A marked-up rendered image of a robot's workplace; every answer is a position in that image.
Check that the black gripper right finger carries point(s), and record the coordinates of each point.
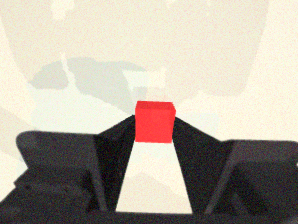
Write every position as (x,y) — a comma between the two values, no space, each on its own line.
(206,162)

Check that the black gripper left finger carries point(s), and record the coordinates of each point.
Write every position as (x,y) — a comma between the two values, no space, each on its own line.
(106,155)

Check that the red block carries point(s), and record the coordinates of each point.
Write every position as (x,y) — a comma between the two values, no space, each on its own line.
(154,121)

